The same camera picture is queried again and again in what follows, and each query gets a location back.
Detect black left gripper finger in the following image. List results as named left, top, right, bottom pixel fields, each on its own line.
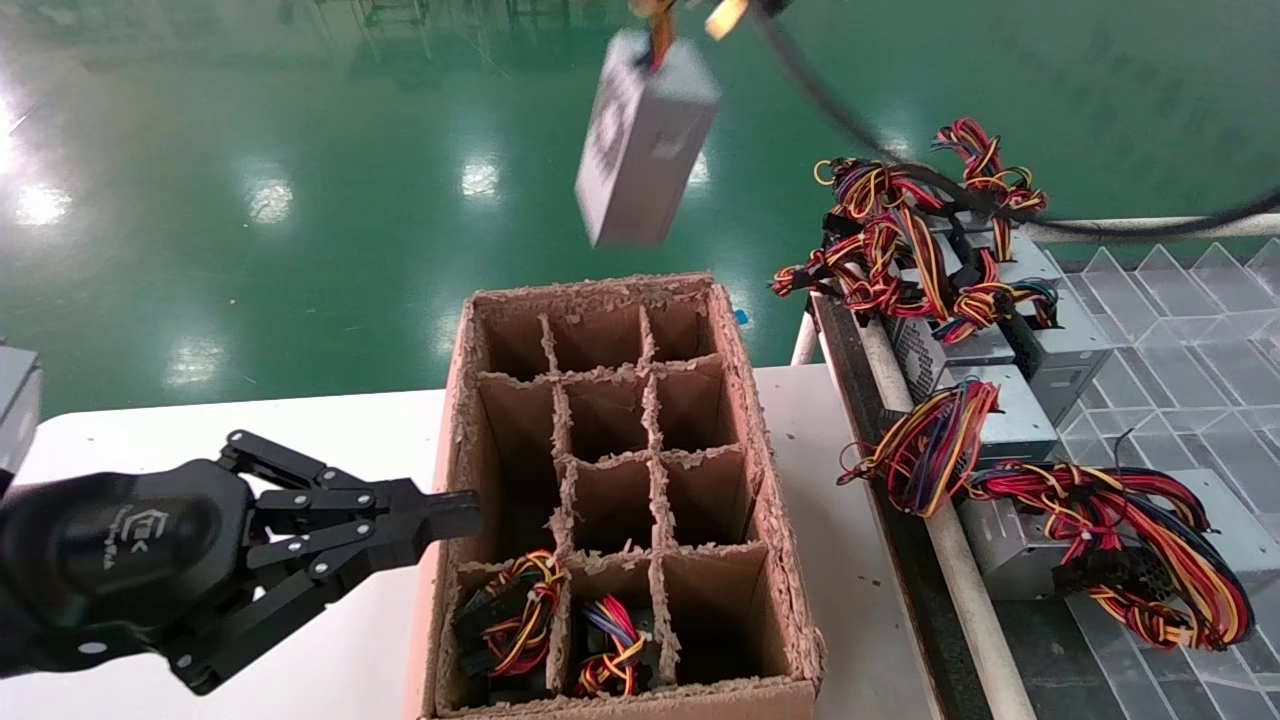
left=165, top=532, right=428, bottom=696
left=220, top=430, right=483, bottom=551

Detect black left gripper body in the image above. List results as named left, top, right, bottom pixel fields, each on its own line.
left=0, top=458, right=259, bottom=679

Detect grey power supply colourful wires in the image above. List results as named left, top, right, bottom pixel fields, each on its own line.
left=572, top=593, right=663, bottom=699
left=452, top=548, right=569, bottom=703
left=815, top=118, right=1061, bottom=291
left=573, top=0, right=723, bottom=249
left=838, top=363, right=1061, bottom=518
left=770, top=215, right=1016, bottom=401
left=958, top=458, right=1280, bottom=653
left=930, top=280, right=1113, bottom=421

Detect brown cardboard divider box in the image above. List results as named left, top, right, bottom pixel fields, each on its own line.
left=418, top=272, right=828, bottom=720

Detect black conveyor edge strip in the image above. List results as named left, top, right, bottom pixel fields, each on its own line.
left=812, top=293, right=996, bottom=720

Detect long white conveyor tube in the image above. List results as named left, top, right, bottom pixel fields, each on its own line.
left=855, top=315, right=1038, bottom=720

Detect clear plastic divider grid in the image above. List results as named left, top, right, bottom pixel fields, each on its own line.
left=1040, top=238, right=1280, bottom=720

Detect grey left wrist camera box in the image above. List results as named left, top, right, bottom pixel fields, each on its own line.
left=0, top=345, right=44, bottom=481

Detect white frame leg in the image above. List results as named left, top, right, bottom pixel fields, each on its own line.
left=790, top=308, right=823, bottom=367

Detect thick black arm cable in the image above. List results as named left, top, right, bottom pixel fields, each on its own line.
left=750, top=0, right=1280, bottom=243

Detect yellow cable tag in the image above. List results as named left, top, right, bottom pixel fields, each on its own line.
left=703, top=0, right=751, bottom=42

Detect white horizontal rail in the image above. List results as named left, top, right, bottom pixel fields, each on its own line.
left=1020, top=213, right=1280, bottom=244

